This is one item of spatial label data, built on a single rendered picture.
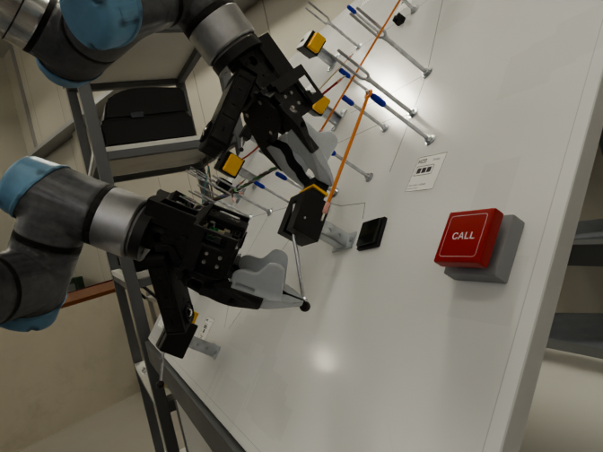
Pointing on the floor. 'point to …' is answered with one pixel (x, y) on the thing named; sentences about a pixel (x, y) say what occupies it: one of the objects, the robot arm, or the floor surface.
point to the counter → (65, 368)
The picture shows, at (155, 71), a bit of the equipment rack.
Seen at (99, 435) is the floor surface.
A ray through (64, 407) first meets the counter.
